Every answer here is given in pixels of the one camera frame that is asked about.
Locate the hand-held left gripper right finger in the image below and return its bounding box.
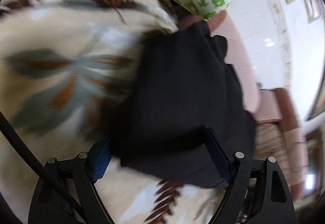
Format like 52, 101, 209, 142
204, 128, 296, 224

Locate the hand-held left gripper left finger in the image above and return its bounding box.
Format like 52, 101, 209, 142
28, 135, 114, 224

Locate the black jacket with fur collar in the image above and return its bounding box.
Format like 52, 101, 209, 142
102, 20, 257, 189

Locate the striped sofa cushion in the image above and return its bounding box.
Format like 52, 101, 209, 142
253, 122, 291, 172

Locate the pink sofa armrest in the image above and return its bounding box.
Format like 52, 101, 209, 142
255, 87, 311, 195

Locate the leaf print blanket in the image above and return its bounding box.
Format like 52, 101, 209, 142
0, 0, 230, 224

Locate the pink padded headboard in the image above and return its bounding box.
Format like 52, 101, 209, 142
178, 10, 262, 114

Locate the black cable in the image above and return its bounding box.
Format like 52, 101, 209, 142
0, 112, 85, 217

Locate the wall picture frame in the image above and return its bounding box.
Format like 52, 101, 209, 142
298, 0, 323, 23

